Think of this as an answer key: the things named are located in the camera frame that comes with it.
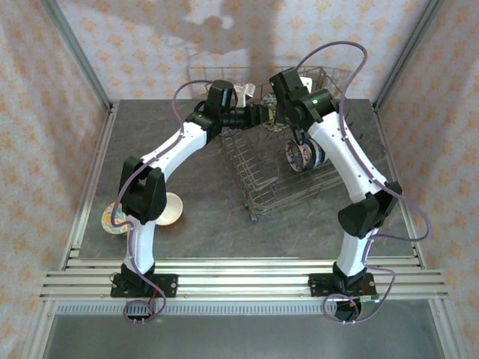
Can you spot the brown leaf pattern pink bowl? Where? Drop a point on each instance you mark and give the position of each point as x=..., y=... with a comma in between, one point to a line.
x=273, y=127

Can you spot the blue orange floral bowl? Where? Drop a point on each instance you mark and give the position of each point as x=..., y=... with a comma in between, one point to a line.
x=297, y=155

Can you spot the blue white patterned bowl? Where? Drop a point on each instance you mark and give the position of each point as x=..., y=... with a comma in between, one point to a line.
x=320, y=157

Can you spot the orange bowl white inside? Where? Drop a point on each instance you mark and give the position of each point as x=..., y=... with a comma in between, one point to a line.
x=172, y=209

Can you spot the orange floral patterned bowl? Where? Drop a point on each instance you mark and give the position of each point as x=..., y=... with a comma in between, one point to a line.
x=110, y=220

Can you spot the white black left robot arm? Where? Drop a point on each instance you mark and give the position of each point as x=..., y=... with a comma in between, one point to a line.
x=176, y=146

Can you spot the grey metal panel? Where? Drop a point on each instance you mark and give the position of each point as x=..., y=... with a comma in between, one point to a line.
x=243, y=336

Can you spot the aluminium frame post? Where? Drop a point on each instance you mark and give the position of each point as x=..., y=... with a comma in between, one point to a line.
x=408, y=52
x=75, y=52

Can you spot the aluminium table side rail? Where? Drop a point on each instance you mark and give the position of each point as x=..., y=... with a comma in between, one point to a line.
x=96, y=164

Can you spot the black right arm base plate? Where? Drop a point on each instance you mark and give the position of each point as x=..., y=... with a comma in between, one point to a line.
x=318, y=286

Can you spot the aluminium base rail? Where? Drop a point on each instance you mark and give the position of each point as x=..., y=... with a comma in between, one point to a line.
x=243, y=280

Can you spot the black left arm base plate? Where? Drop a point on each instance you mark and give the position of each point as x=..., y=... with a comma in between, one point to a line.
x=166, y=285

